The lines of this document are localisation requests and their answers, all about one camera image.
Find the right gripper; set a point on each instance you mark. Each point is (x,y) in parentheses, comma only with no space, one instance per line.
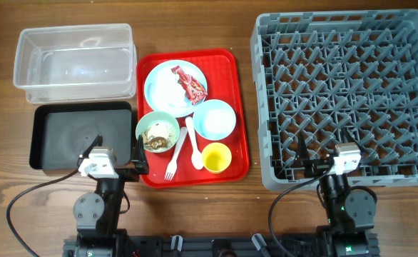
(317,165)

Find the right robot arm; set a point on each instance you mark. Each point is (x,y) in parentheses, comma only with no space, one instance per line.
(350,209)

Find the clear plastic bin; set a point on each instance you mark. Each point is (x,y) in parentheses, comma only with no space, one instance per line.
(62,64)

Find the white tissue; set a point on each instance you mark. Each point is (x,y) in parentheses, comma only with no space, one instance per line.
(169,91)

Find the light blue bowl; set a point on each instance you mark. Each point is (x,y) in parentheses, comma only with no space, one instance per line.
(214,120)

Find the grey dishwasher rack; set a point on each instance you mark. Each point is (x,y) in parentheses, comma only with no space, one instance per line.
(319,75)

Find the yellow cup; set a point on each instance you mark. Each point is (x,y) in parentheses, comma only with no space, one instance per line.
(216,157)

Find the rice and food scraps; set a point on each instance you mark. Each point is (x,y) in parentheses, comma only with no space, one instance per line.
(159,136)

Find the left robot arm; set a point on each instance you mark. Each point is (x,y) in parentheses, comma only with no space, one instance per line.
(97,213)

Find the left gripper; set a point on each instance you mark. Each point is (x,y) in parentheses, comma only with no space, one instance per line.
(140,168)

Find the white plastic fork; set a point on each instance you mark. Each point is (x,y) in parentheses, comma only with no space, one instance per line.
(172,166)

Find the red snack wrapper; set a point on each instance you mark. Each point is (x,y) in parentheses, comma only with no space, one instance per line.
(194,90)

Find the mint green bowl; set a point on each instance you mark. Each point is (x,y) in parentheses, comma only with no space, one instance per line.
(154,117)

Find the large light blue plate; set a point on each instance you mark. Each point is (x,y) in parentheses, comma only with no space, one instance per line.
(150,87)

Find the white plastic spoon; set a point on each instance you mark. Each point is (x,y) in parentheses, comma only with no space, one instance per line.
(196,156)

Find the black waste tray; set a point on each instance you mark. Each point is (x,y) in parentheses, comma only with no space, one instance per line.
(62,132)

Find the red serving tray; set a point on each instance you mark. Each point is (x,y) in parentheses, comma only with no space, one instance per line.
(220,70)

